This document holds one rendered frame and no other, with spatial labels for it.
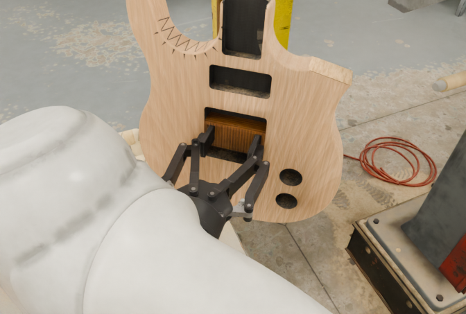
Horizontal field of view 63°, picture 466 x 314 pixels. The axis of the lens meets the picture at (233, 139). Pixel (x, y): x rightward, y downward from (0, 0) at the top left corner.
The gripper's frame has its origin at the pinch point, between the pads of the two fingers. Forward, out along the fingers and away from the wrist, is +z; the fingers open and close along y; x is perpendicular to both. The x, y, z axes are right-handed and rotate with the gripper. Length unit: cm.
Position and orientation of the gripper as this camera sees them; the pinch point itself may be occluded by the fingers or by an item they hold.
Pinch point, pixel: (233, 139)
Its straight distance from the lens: 60.1
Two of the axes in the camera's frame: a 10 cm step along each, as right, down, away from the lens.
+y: 9.6, 2.1, -2.0
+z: 2.8, -5.8, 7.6
